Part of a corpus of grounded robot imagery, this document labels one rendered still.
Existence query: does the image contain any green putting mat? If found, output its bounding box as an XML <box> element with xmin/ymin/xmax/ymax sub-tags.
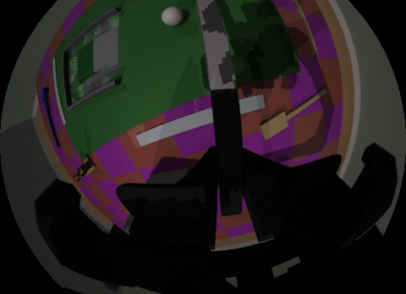
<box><xmin>51</xmin><ymin>0</ymin><xmax>291</xmax><ymax>160</ymax></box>

